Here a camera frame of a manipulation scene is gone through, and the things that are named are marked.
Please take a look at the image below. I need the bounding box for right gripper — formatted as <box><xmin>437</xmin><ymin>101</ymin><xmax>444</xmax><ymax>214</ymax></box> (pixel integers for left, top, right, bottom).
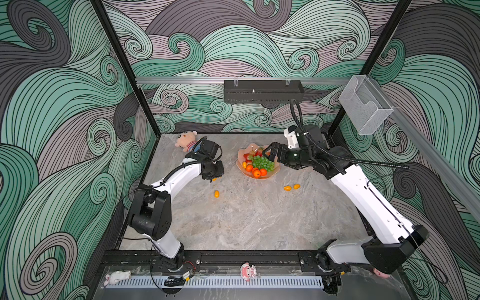
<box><xmin>264</xmin><ymin>140</ymin><xmax>319</xmax><ymax>168</ymax></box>

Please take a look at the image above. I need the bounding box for green grape bunch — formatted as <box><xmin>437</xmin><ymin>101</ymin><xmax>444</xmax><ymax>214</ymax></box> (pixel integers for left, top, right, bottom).
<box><xmin>252</xmin><ymin>156</ymin><xmax>275</xmax><ymax>172</ymax></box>

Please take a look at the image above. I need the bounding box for pink scalloped fruit bowl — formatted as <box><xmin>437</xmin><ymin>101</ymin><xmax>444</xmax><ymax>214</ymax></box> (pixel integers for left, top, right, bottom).
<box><xmin>236</xmin><ymin>144</ymin><xmax>281</xmax><ymax>180</ymax></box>

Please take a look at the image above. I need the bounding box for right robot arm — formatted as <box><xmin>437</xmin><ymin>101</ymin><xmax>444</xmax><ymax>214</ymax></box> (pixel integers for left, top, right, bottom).
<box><xmin>262</xmin><ymin>126</ymin><xmax>429</xmax><ymax>275</ymax></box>

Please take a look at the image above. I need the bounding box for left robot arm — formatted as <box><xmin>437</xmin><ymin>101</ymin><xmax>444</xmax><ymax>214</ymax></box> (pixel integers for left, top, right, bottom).
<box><xmin>126</xmin><ymin>137</ymin><xmax>225</xmax><ymax>269</ymax></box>

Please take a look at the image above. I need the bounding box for pink pig plush toy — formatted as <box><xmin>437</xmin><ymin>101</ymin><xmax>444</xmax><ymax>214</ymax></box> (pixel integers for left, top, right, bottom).
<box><xmin>175</xmin><ymin>131</ymin><xmax>198</xmax><ymax>153</ymax></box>

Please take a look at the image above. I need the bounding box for pink octopus figurine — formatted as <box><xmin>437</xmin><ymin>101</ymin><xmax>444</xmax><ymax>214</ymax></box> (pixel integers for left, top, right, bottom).
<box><xmin>240</xmin><ymin>262</ymin><xmax>258</xmax><ymax>282</ymax></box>

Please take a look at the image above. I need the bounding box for white mouse toy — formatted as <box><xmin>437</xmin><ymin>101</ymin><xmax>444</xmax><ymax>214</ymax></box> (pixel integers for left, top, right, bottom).
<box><xmin>104</xmin><ymin>271</ymin><xmax>131</xmax><ymax>286</ymax></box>

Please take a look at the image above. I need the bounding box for pink pig toy small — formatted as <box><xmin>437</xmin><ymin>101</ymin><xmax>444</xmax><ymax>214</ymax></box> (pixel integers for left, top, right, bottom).
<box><xmin>373</xmin><ymin>268</ymin><xmax>390</xmax><ymax>279</ymax></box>

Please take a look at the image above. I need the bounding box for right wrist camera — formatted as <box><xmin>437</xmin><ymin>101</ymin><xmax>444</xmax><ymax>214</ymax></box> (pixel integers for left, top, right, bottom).
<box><xmin>283</xmin><ymin>126</ymin><xmax>300</xmax><ymax>150</ymax></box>

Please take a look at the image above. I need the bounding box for black wall tray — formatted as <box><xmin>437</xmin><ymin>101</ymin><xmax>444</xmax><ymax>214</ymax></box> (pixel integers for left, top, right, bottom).
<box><xmin>223</xmin><ymin>79</ymin><xmax>305</xmax><ymax>106</ymax></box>

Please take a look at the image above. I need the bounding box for clear plastic wall bin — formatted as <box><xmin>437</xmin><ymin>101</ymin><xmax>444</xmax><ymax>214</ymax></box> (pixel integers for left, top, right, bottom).
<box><xmin>339</xmin><ymin>75</ymin><xmax>393</xmax><ymax>136</ymax></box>

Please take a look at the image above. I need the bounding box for aluminium rail back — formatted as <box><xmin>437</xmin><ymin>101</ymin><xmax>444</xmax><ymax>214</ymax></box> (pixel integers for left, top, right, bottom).
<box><xmin>135</xmin><ymin>76</ymin><xmax>350</xmax><ymax>86</ymax></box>

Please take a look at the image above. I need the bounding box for aluminium rail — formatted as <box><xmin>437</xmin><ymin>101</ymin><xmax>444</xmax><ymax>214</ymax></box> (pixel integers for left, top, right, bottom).
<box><xmin>135</xmin><ymin>76</ymin><xmax>350</xmax><ymax>86</ymax></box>
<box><xmin>365</xmin><ymin>76</ymin><xmax>480</xmax><ymax>222</ymax></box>

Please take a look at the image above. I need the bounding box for white ventilated cable duct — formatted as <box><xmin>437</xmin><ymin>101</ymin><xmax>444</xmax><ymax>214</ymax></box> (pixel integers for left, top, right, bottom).
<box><xmin>106</xmin><ymin>276</ymin><xmax>324</xmax><ymax>290</ymax></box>

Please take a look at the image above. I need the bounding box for aluminium rail right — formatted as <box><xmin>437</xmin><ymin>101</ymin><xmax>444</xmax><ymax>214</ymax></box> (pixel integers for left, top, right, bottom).
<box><xmin>365</xmin><ymin>76</ymin><xmax>480</xmax><ymax>222</ymax></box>

